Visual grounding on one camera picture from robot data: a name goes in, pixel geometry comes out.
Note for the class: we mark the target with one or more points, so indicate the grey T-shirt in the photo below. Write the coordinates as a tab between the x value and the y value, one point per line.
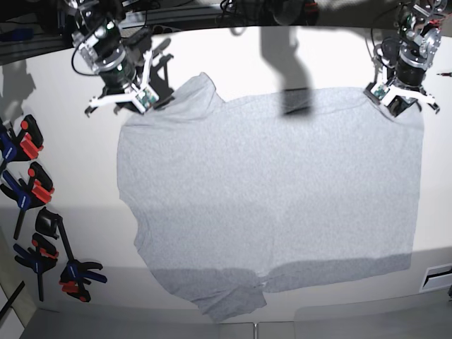
269	193

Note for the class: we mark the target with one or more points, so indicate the white label black mark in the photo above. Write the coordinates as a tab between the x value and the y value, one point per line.
436	278

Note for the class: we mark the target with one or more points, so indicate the blue red clamp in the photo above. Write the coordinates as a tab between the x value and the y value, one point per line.
21	147
40	259
36	192

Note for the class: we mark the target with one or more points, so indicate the long bar clamp black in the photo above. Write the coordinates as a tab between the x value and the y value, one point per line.
76	274

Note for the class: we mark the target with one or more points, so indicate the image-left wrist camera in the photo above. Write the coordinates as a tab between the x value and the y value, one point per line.
145	99

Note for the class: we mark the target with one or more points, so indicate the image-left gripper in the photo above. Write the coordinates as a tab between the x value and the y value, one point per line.
120	84

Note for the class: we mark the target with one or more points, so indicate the small red pen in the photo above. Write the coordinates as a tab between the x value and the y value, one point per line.
444	74

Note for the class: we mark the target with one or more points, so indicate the black strip left edge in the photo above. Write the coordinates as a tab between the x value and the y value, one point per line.
12	299

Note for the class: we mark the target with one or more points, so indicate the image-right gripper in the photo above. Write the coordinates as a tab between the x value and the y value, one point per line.
397	98

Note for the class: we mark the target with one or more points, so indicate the blue red clamp upper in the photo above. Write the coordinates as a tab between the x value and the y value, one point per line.
21	147

